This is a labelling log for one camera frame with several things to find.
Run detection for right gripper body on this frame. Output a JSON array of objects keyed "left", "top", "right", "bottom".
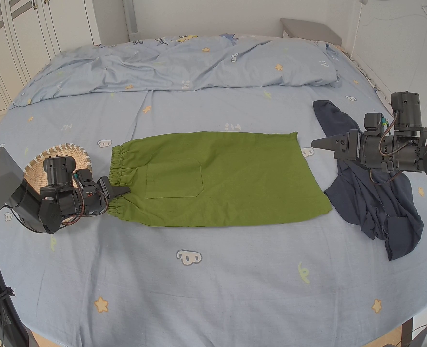
[{"left": 347, "top": 129, "right": 396, "bottom": 173}]

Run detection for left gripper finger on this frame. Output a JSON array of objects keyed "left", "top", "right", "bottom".
[{"left": 107, "top": 185, "right": 131, "bottom": 199}]

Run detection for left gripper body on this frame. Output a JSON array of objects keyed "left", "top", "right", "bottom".
[{"left": 79, "top": 177, "right": 113, "bottom": 217}]

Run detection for green shorts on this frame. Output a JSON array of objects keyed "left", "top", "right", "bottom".
[{"left": 106, "top": 131, "right": 332, "bottom": 229}]

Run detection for dark blue garment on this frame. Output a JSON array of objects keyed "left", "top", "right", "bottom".
[{"left": 313, "top": 100, "right": 424, "bottom": 262}]

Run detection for round woven basket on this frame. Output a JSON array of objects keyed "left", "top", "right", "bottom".
[{"left": 23, "top": 143, "right": 92, "bottom": 227}]

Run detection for bed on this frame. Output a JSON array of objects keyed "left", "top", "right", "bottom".
[{"left": 0, "top": 0, "right": 427, "bottom": 347}]

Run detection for grey bedside table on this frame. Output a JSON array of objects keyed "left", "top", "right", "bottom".
[{"left": 279, "top": 18, "right": 344, "bottom": 47}]

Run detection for pale blue quilt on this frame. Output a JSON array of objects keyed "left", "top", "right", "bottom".
[{"left": 12, "top": 33, "right": 344, "bottom": 108}]

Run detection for white wardrobe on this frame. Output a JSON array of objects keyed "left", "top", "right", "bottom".
[{"left": 0, "top": 0, "right": 102, "bottom": 114}]

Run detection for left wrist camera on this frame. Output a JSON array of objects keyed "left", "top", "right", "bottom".
[{"left": 73, "top": 169, "right": 94, "bottom": 186}]

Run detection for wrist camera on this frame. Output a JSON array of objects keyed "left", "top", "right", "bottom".
[
  {"left": 73, "top": 169, "right": 94, "bottom": 186},
  {"left": 364, "top": 112, "right": 387, "bottom": 136}
]

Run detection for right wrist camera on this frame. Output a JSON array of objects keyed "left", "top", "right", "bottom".
[{"left": 364, "top": 112, "right": 387, "bottom": 136}]

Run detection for grey wall pipe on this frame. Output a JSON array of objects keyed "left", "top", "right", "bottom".
[{"left": 120, "top": 0, "right": 140, "bottom": 43}]

